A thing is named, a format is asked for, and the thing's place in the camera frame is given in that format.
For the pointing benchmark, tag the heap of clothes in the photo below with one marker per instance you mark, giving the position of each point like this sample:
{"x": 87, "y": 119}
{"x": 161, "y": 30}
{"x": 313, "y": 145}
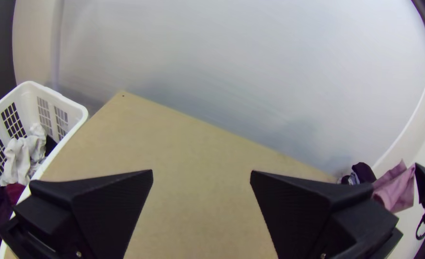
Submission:
{"x": 22, "y": 158}

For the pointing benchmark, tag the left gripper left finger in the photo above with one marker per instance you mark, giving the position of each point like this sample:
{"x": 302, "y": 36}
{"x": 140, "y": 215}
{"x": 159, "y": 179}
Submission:
{"x": 90, "y": 212}

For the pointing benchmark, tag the pile of folded clothes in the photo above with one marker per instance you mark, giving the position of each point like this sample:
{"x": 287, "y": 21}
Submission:
{"x": 363, "y": 172}

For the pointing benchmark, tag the white laundry basket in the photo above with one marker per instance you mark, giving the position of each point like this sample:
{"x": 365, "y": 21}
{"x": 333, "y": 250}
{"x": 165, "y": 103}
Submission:
{"x": 22, "y": 104}

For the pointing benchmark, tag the pink t-shirt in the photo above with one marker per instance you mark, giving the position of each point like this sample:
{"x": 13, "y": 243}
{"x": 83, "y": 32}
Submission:
{"x": 396, "y": 187}

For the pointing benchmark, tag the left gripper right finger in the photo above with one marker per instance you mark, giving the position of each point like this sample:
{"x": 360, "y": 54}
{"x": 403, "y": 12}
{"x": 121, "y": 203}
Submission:
{"x": 306, "y": 216}

